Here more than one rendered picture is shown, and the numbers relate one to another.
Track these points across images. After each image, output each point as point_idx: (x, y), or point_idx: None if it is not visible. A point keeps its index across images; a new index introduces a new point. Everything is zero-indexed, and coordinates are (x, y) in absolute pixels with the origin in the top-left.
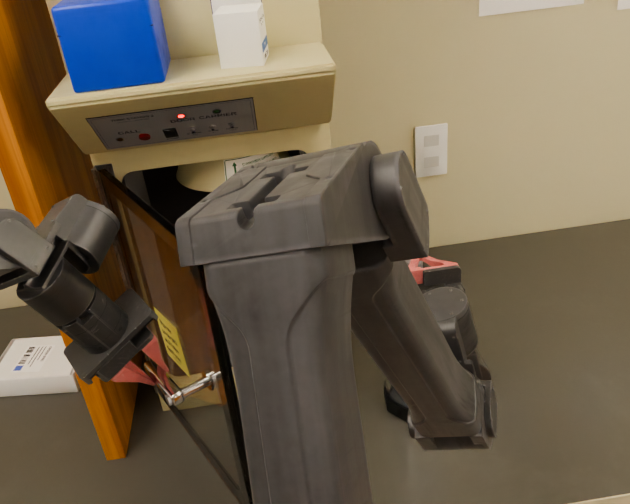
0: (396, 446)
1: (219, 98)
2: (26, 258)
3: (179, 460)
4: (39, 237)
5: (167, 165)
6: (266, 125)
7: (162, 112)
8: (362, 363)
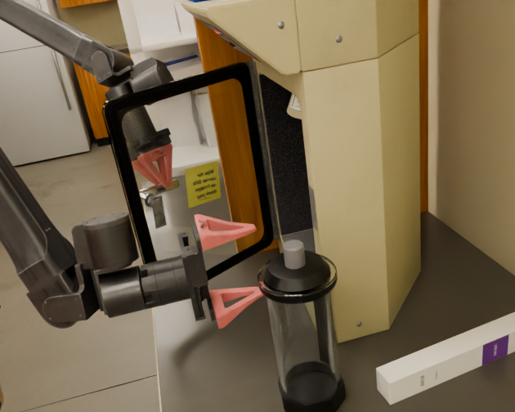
0: (249, 387)
1: (208, 22)
2: (97, 73)
3: (235, 278)
4: (108, 66)
5: (266, 75)
6: (259, 60)
7: (208, 25)
8: (360, 349)
